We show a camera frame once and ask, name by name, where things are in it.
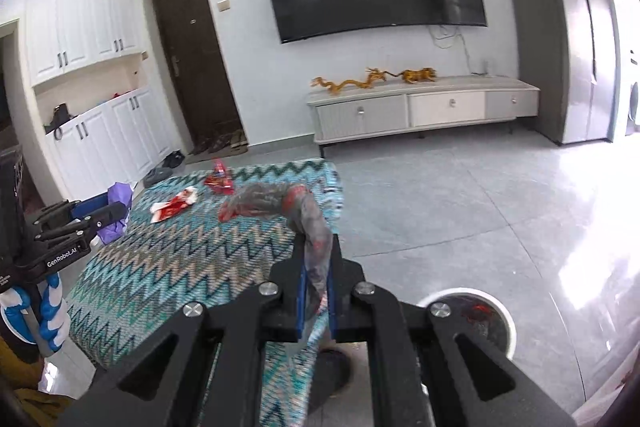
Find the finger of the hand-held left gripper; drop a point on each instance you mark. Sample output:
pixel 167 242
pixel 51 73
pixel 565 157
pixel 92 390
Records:
pixel 90 201
pixel 100 217

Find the grey slippers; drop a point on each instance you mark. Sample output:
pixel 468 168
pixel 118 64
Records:
pixel 157 175

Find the yellow dragon toy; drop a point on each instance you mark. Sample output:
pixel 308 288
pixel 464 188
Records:
pixel 350 83

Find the wall light switch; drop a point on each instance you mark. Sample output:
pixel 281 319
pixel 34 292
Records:
pixel 225 5

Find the red crumpled wrapper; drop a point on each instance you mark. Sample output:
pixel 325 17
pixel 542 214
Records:
pixel 220 182

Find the yellow tiger toy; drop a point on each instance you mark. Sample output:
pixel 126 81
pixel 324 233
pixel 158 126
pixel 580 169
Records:
pixel 417 76

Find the black shoes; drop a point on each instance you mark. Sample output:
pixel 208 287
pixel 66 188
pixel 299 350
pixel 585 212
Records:
pixel 174 158

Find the purple plastic bag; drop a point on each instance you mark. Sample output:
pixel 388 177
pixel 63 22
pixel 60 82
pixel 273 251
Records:
pixel 112 229

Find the clear red printed plastic bag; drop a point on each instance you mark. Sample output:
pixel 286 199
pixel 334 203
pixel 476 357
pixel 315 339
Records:
pixel 310 217

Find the black handbag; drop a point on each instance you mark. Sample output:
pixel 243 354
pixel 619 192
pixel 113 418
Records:
pixel 60 117

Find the dark brown door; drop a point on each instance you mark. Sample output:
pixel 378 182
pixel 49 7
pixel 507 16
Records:
pixel 195 67

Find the zigzag knit blanket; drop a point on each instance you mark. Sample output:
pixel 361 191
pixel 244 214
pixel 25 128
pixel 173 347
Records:
pixel 200 257

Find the person's left hand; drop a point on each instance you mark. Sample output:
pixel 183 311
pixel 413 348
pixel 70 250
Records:
pixel 52 307

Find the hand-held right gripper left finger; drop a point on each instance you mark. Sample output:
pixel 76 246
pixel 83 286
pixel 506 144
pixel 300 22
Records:
pixel 301 302

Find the round white trash bin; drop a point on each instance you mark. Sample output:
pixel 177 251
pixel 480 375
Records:
pixel 492 334

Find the white wall cupboard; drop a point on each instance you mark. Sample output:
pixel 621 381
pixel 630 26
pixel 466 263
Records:
pixel 75 22

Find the red white wrapper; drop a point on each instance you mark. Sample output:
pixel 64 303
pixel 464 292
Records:
pixel 172 207

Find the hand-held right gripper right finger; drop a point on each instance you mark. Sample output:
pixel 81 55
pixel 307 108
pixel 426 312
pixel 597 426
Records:
pixel 334 312

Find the red wrapper in bin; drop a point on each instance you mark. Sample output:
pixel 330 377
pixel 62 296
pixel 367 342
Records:
pixel 477 312

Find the white tv cabinet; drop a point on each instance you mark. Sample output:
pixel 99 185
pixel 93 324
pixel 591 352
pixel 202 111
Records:
pixel 450 102

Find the silver refrigerator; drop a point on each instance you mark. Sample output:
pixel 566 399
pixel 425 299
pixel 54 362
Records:
pixel 575 32

